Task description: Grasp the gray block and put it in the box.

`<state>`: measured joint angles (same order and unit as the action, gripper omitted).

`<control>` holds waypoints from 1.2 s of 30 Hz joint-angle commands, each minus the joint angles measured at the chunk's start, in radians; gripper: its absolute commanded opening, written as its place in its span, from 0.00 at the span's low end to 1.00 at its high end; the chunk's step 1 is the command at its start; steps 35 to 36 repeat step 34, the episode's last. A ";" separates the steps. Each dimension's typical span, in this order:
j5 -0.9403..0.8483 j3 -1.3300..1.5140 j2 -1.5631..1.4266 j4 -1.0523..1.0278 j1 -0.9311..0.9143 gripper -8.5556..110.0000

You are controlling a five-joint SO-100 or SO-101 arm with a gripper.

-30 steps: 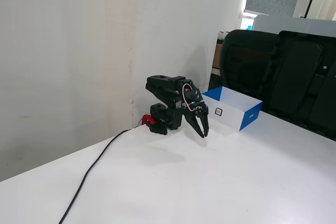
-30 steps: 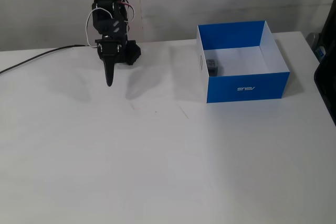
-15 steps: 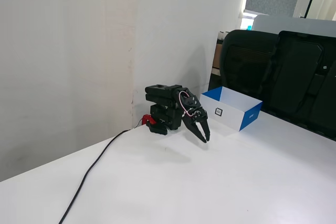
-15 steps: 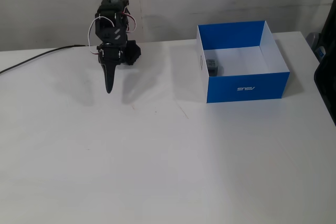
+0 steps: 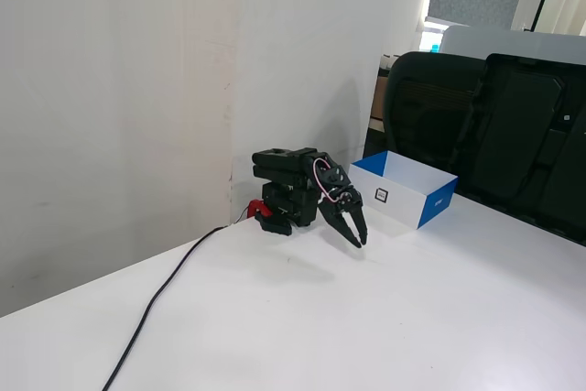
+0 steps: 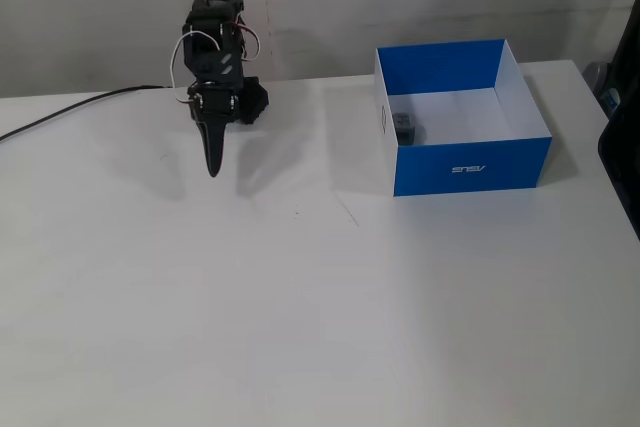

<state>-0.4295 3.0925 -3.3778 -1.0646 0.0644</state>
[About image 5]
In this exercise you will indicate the brown cardboard box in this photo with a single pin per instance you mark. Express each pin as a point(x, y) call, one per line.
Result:
point(380, 98)

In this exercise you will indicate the black plastic chair back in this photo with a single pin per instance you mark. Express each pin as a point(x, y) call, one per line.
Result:
point(517, 134)

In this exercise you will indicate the blue and white cardboard box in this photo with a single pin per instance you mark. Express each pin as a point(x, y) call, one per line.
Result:
point(403, 203)

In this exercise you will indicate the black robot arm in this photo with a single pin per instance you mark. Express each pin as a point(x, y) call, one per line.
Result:
point(279, 166)

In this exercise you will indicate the red and black table clamp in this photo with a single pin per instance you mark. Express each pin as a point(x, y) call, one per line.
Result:
point(274, 224)

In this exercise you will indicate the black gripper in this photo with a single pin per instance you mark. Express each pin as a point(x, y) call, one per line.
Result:
point(342, 212)

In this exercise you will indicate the light gray monitor back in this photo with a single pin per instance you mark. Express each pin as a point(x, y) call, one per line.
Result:
point(503, 43)

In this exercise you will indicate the black mesh office chair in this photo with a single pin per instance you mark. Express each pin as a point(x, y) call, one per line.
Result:
point(426, 134)

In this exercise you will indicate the small blue item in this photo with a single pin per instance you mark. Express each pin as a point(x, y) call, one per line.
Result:
point(435, 47)

